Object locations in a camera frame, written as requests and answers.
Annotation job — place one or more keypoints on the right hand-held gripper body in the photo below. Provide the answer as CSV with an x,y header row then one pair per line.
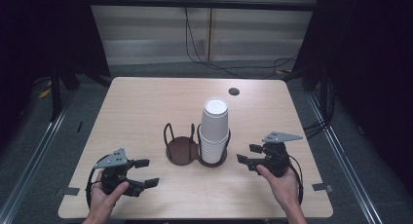
x,y
276,156

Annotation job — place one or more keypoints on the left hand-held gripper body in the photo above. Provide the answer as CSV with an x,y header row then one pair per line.
x,y
113,160

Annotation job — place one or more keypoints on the stack of white paper cups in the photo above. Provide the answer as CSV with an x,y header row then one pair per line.
x,y
212,149

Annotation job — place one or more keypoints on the person's right hand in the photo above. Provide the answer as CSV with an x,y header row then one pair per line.
x,y
285,188

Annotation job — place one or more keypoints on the person's left hand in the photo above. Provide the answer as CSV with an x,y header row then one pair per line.
x,y
100,203

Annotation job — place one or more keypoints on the small black floor tape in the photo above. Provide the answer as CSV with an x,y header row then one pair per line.
x,y
79,126

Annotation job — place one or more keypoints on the grey tape strip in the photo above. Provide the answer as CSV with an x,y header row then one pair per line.
x,y
70,191
322,187

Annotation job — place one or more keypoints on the black round table grommet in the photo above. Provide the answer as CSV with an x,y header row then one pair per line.
x,y
233,91

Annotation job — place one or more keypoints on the black metal stand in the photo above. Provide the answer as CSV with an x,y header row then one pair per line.
x,y
56,94

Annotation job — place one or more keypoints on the yellow floor object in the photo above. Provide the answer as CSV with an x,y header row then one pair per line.
x,y
45,93

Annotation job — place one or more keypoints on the black curtain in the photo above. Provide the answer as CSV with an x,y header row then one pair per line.
x,y
48,35
367,61

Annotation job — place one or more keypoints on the black horizontal metal bar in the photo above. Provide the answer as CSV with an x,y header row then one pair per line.
x,y
201,4

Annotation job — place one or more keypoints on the metal floor rail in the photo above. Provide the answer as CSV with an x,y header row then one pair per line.
x,y
29,165
344,165

